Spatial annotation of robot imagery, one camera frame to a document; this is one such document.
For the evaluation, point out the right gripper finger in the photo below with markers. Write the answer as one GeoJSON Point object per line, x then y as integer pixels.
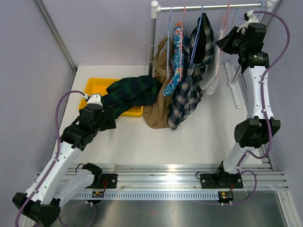
{"type": "Point", "coordinates": [224, 42]}
{"type": "Point", "coordinates": [226, 48]}

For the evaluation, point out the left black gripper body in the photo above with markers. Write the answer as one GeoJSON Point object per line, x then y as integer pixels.
{"type": "Point", "coordinates": [109, 123]}

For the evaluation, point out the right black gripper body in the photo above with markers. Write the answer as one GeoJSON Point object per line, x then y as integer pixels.
{"type": "Point", "coordinates": [237, 44]}

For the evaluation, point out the pink wire hanger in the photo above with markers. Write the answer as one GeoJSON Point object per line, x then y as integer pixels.
{"type": "Point", "coordinates": [225, 19]}
{"type": "Point", "coordinates": [181, 42]}

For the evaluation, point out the navy white plaid skirt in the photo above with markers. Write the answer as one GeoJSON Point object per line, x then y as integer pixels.
{"type": "Point", "coordinates": [189, 92]}

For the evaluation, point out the dark green plaid skirt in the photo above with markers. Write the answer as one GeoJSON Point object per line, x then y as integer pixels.
{"type": "Point", "coordinates": [131, 92]}

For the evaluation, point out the tan pleated skirt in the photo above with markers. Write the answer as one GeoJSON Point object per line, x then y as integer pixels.
{"type": "Point", "coordinates": [156, 115]}

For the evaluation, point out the blue floral skirt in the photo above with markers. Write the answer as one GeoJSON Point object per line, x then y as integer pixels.
{"type": "Point", "coordinates": [175, 61]}

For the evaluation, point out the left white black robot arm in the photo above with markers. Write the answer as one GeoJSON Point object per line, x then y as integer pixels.
{"type": "Point", "coordinates": [43, 200]}

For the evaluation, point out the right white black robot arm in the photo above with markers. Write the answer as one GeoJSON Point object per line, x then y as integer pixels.
{"type": "Point", "coordinates": [260, 125]}

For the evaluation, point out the yellow plastic tray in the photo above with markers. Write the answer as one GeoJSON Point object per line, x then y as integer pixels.
{"type": "Point", "coordinates": [100, 85]}

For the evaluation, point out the metal clothes rack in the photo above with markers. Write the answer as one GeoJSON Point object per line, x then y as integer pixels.
{"type": "Point", "coordinates": [230, 96]}

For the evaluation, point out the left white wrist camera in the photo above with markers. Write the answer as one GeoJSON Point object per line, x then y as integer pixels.
{"type": "Point", "coordinates": [93, 101]}

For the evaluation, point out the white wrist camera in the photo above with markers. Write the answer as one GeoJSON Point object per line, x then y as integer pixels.
{"type": "Point", "coordinates": [93, 101]}
{"type": "Point", "coordinates": [249, 18]}

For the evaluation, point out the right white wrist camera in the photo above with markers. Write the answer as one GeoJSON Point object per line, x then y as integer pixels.
{"type": "Point", "coordinates": [249, 18]}

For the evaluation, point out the aluminium mounting rail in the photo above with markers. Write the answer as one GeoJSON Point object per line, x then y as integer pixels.
{"type": "Point", "coordinates": [184, 177]}

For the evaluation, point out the slotted cable duct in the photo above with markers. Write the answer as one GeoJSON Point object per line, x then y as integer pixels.
{"type": "Point", "coordinates": [148, 195]}

